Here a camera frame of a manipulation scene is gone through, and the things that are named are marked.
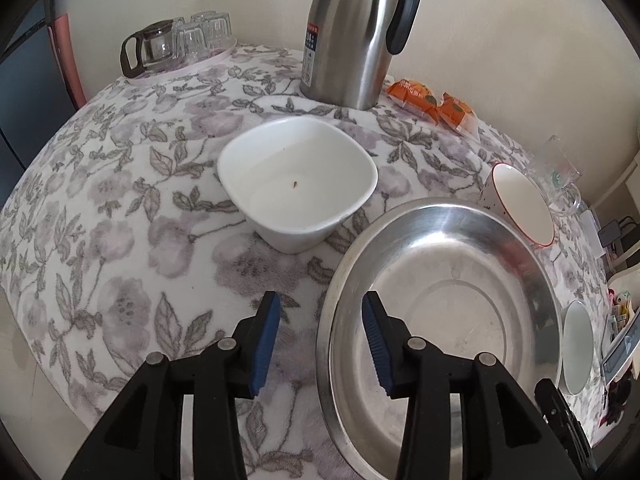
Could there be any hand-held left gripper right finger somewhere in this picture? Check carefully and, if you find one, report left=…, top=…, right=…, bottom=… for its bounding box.
left=361, top=291, right=571, bottom=480

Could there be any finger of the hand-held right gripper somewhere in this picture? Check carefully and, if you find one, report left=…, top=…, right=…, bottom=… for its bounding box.
left=534, top=379, right=598, bottom=480

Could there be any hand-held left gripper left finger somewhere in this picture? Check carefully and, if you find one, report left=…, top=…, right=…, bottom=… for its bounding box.
left=62, top=291, right=282, bottom=480

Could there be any white square ceramic bowl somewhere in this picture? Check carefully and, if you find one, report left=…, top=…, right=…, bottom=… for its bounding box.
left=216, top=116, right=379, bottom=255

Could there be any small white bowl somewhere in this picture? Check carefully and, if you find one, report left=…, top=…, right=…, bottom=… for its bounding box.
left=559, top=300, right=596, bottom=396

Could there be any pile of small colourful items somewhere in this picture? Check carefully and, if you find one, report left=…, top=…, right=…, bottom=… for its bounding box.
left=600, top=287, right=640, bottom=391

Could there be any white power strip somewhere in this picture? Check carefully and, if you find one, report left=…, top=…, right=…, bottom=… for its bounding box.
left=580, top=210, right=607, bottom=256

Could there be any black charger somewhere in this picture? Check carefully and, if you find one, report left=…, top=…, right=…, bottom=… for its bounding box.
left=600, top=217, right=635, bottom=250

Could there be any floral grey tablecloth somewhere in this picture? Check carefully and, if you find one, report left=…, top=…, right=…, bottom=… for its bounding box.
left=0, top=42, right=613, bottom=480

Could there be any dotted cup with red rim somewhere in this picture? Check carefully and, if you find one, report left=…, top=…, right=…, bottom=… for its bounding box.
left=476, top=162, right=557, bottom=250

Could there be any white side table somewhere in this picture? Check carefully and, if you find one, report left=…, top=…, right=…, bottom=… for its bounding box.
left=607, top=150, right=640, bottom=281

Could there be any orange snack packet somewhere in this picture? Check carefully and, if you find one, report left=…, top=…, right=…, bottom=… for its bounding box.
left=387, top=78, right=441, bottom=123
left=437, top=92, right=478, bottom=136

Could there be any clear glass mug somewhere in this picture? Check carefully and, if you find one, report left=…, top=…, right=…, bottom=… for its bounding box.
left=525, top=135, right=583, bottom=217

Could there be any white round tray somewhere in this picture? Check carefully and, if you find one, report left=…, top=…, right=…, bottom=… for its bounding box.
left=125, top=35, right=238, bottom=81

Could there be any stainless steel thermos jug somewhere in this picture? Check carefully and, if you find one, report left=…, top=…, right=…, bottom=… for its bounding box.
left=300, top=0, right=423, bottom=111

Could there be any dark blue cabinet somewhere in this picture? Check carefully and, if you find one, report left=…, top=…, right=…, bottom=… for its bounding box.
left=0, top=10, right=76, bottom=171

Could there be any pink board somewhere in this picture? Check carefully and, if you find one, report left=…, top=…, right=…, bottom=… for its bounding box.
left=47, top=14, right=86, bottom=108

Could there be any glass teapot with brown handle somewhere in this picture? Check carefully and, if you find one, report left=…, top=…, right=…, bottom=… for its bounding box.
left=120, top=19, right=183, bottom=79

